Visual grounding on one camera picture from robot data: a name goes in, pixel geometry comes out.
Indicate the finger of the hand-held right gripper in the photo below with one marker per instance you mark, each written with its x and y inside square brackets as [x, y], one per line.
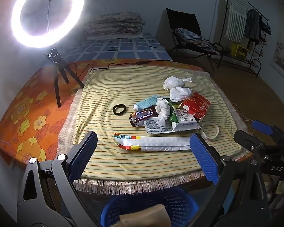
[261, 127]
[248, 140]

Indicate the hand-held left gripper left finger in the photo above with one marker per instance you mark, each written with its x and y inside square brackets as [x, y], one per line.
[85, 153]

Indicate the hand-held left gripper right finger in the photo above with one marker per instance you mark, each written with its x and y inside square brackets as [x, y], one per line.
[203, 158]

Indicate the white wrapper with colourful ends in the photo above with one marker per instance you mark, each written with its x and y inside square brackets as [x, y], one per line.
[156, 144]

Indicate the blue plastic basket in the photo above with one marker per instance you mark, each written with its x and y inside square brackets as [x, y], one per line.
[179, 203]

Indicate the green snack wrapper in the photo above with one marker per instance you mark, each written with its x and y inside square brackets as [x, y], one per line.
[174, 115]

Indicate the black hair band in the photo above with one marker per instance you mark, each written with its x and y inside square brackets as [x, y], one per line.
[114, 110]

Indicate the red cardboard box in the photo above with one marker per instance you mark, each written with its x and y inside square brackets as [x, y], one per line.
[198, 104]

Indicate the white tissue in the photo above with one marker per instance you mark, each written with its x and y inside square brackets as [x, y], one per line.
[163, 110]

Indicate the brown chocolate bar wrapper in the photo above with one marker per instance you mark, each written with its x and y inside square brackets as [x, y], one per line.
[142, 117]

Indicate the white plastic bag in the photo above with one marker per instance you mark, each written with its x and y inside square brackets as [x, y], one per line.
[171, 82]
[179, 93]

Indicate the fringed woven mat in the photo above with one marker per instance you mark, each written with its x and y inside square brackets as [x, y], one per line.
[132, 186]

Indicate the black clothes rack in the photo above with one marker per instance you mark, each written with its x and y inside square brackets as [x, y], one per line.
[255, 61]

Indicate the orange floral sheet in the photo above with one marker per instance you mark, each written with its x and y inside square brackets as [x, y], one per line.
[26, 113]

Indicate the light blue tube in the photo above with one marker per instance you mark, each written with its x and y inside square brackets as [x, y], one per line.
[144, 102]

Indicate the yellow crate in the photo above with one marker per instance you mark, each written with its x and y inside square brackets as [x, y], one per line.
[239, 50]

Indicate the beige paper in basket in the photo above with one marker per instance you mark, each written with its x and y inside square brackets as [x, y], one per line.
[144, 217]

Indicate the dark hanging jacket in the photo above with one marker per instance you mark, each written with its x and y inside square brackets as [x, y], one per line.
[252, 26]

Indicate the striped cushion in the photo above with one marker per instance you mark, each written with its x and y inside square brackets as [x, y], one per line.
[194, 39]

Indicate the blue checked bed sheet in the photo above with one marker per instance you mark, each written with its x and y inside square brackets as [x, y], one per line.
[123, 47]

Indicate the striped white towel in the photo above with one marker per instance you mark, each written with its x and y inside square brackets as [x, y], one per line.
[236, 16]

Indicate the black folding chair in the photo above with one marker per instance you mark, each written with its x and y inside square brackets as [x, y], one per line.
[187, 21]

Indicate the folded floral blankets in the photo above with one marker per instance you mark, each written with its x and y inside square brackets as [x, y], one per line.
[113, 23]

